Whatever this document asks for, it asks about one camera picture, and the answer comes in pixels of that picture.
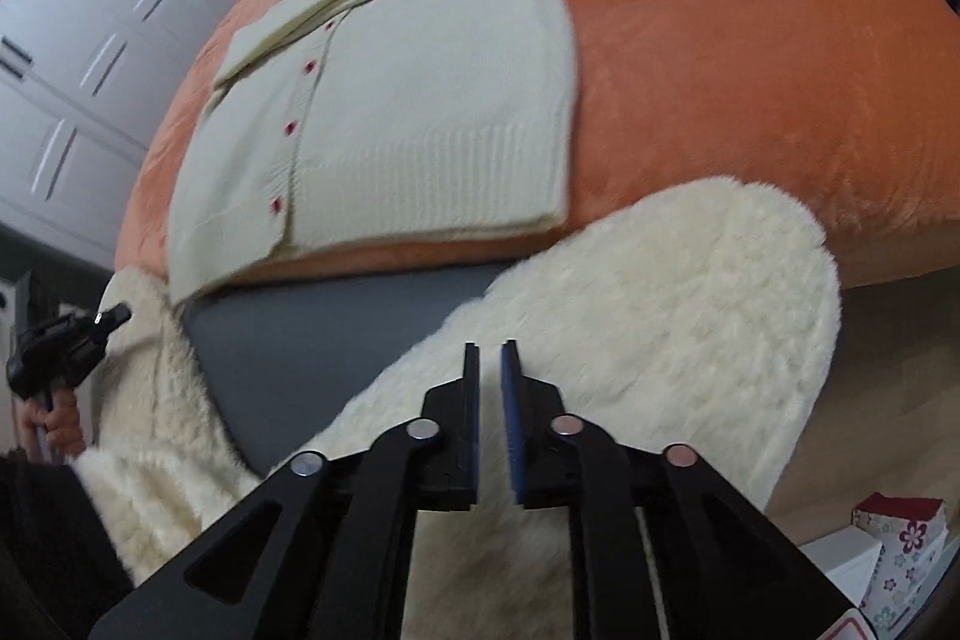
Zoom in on cream cherry knit cardigan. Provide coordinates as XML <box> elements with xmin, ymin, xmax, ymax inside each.
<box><xmin>166</xmin><ymin>0</ymin><xmax>578</xmax><ymax>301</ymax></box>

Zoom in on person's left hand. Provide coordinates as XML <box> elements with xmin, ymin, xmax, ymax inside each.
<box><xmin>18</xmin><ymin>388</ymin><xmax>86</xmax><ymax>463</ymax></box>

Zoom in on white cardboard box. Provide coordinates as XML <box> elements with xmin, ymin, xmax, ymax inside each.
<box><xmin>800</xmin><ymin>525</ymin><xmax>882</xmax><ymax>606</ymax></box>

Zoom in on cream fluffy fleece blanket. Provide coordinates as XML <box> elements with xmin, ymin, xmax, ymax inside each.
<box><xmin>75</xmin><ymin>177</ymin><xmax>839</xmax><ymax>638</ymax></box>

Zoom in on floral paper gift box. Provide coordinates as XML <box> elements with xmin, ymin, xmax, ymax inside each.
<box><xmin>851</xmin><ymin>492</ymin><xmax>947</xmax><ymax>633</ymax></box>

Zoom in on white wardrobe with red stickers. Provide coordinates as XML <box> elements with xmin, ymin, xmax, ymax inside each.
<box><xmin>2</xmin><ymin>0</ymin><xmax>236</xmax><ymax>268</ymax></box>

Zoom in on orange plush bed blanket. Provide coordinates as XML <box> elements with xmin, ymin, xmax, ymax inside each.
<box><xmin>114</xmin><ymin>0</ymin><xmax>958</xmax><ymax>287</ymax></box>

